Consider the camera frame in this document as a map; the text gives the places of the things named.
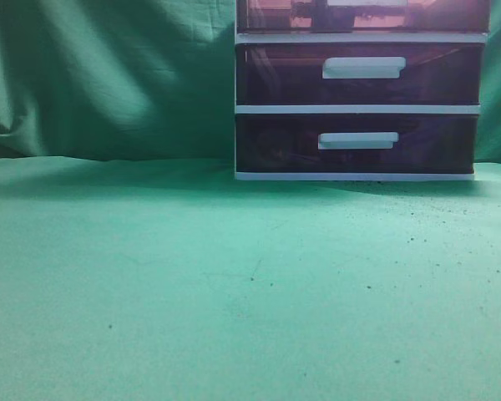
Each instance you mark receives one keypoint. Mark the purple translucent drawer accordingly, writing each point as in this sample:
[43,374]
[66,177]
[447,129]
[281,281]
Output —
[358,73]
[345,16]
[355,143]

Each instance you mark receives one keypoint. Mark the green cloth backdrop and cover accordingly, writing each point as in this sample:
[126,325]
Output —
[134,266]

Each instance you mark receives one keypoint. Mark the white plastic drawer cabinet frame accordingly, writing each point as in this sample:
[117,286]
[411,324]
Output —
[355,37]

